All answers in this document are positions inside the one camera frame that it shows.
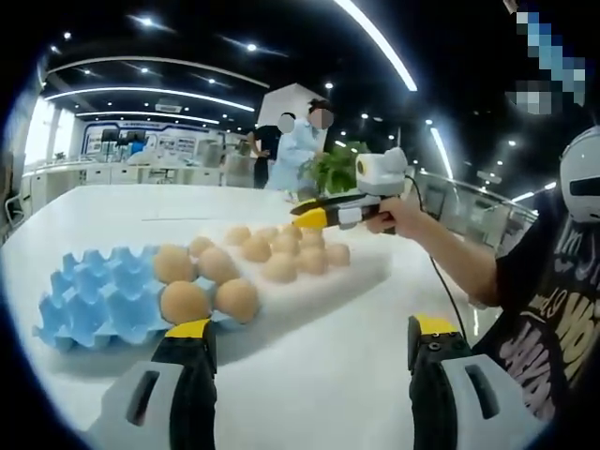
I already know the glass railing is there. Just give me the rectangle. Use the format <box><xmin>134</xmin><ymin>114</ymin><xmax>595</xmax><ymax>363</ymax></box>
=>
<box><xmin>416</xmin><ymin>171</ymin><xmax>540</xmax><ymax>248</ymax></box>

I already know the white worn device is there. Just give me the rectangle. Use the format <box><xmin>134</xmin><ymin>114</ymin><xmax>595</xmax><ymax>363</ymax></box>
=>
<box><xmin>560</xmin><ymin>125</ymin><xmax>600</xmax><ymax>224</ymax></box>

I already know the white foam egg holder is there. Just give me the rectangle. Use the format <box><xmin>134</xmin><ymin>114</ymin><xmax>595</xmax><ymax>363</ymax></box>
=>
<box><xmin>189</xmin><ymin>219</ymin><xmax>395</xmax><ymax>367</ymax></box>

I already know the group of brown eggs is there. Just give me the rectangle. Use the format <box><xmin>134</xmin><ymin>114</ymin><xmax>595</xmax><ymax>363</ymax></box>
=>
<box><xmin>223</xmin><ymin>222</ymin><xmax>352</xmax><ymax>285</ymax></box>

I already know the blue egg tray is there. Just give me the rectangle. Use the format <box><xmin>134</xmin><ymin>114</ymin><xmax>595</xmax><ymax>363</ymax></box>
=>
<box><xmin>32</xmin><ymin>243</ymin><xmax>262</xmax><ymax>351</ymax></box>

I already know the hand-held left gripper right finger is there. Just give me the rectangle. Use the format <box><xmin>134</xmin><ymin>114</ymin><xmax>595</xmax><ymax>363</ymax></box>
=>
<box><xmin>405</xmin><ymin>313</ymin><xmax>541</xmax><ymax>450</ymax></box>

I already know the blue-framed display wall panel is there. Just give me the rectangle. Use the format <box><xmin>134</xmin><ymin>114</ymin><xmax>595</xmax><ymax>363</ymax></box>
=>
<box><xmin>82</xmin><ymin>121</ymin><xmax>224</xmax><ymax>163</ymax></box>

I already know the row of white cabinets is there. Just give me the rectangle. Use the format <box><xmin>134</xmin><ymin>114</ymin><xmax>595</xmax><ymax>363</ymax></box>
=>
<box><xmin>21</xmin><ymin>158</ymin><xmax>229</xmax><ymax>207</ymax></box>

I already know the grey office chair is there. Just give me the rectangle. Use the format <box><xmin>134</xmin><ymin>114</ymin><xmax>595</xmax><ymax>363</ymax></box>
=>
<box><xmin>4</xmin><ymin>191</ymin><xmax>27</xmax><ymax>231</ymax></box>

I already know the green potted plant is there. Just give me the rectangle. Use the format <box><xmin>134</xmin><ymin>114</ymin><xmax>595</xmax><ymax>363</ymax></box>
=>
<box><xmin>299</xmin><ymin>142</ymin><xmax>371</xmax><ymax>196</ymax></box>

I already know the single brown egg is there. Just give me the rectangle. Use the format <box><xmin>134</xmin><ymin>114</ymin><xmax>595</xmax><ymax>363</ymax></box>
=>
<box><xmin>214</xmin><ymin>277</ymin><xmax>260</xmax><ymax>324</ymax></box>
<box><xmin>153</xmin><ymin>244</ymin><xmax>196</xmax><ymax>285</ymax></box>
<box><xmin>158</xmin><ymin>279</ymin><xmax>212</xmax><ymax>324</ymax></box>
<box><xmin>189</xmin><ymin>235</ymin><xmax>216</xmax><ymax>258</ymax></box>
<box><xmin>196</xmin><ymin>247</ymin><xmax>241</xmax><ymax>285</ymax></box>

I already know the white square pillar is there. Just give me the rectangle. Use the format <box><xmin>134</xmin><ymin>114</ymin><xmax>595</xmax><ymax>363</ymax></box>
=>
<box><xmin>256</xmin><ymin>82</ymin><xmax>327</xmax><ymax>188</ymax></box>

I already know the white table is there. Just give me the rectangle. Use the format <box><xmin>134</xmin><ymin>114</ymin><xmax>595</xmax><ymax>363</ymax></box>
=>
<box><xmin>2</xmin><ymin>185</ymin><xmax>531</xmax><ymax>450</ymax></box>

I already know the person's right hand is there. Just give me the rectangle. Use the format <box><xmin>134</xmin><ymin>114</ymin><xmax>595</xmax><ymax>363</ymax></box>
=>
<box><xmin>365</xmin><ymin>195</ymin><xmax>429</xmax><ymax>239</ymax></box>

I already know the long white ceiling light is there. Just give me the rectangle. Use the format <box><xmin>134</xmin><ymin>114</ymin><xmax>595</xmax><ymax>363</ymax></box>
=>
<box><xmin>335</xmin><ymin>0</ymin><xmax>418</xmax><ymax>93</ymax></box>

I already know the operator in black shirt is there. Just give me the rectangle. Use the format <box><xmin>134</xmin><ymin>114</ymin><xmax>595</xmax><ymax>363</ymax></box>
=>
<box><xmin>471</xmin><ymin>205</ymin><xmax>600</xmax><ymax>423</ymax></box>

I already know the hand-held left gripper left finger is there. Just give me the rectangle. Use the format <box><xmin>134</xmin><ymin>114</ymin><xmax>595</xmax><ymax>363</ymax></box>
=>
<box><xmin>87</xmin><ymin>318</ymin><xmax>219</xmax><ymax>450</ymax></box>

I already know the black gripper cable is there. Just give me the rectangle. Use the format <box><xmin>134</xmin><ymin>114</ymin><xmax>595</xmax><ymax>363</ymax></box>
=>
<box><xmin>403</xmin><ymin>173</ymin><xmax>473</xmax><ymax>337</ymax></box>

